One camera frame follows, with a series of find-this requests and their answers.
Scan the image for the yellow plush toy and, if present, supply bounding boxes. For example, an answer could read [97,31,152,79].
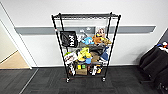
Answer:
[77,47,93,62]

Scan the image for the blue plush toy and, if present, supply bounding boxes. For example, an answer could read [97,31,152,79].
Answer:
[80,36,95,46]

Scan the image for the small blue cup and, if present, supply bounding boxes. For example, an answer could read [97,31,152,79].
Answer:
[84,57,93,65]

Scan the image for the brown paper package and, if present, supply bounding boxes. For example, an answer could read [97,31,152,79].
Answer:
[90,53,101,64]

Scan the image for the orange plush toy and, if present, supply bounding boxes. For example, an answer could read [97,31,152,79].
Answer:
[92,31,105,46]

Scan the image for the grey printed box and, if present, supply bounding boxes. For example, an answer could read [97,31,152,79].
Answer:
[77,26,97,38]

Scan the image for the white printed toy box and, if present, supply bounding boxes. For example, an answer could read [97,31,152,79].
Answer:
[63,51,79,66]

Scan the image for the black Huel bag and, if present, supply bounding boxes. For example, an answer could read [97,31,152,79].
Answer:
[59,30,78,50]

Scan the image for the small green pack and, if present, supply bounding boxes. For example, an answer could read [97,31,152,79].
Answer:
[81,63,87,69]

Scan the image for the small yellow bottle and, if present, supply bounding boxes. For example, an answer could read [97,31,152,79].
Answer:
[77,63,83,70]

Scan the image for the blue white shark plush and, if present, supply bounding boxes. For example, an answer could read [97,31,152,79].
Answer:
[99,46,111,64]

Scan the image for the doll picture box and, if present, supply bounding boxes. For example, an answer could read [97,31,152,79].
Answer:
[95,25,107,36]

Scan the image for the brown cardboard box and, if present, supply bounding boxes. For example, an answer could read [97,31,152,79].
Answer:
[76,68,88,76]

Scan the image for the striped black white pack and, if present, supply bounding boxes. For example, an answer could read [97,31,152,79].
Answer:
[67,63,77,76]

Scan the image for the white black yellow toy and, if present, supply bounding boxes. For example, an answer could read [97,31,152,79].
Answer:
[90,65,103,76]

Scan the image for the black chair with dark cover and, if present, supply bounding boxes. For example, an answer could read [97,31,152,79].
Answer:
[138,44,168,91]

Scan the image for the colourful clutter pile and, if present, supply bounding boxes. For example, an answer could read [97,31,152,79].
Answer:
[156,41,168,51]

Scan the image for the black wire shelf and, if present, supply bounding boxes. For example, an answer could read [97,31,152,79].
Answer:
[51,12,122,83]

